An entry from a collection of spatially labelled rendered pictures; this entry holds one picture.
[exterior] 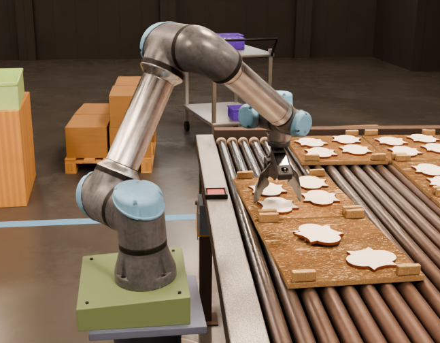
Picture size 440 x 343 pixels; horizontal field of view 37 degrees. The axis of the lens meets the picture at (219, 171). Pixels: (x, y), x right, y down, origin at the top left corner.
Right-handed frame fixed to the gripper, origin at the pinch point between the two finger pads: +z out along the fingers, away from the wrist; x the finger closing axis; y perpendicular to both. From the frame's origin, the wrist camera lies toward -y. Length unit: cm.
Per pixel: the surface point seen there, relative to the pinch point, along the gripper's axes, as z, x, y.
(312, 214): 1.3, -9.2, -7.7
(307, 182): -0.1, -15.3, 20.4
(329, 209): 1.2, -15.7, -4.3
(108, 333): 9, 52, -58
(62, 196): 91, 98, 289
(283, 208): 0.3, -0.9, -3.9
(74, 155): 76, 93, 348
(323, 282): 2, 0, -52
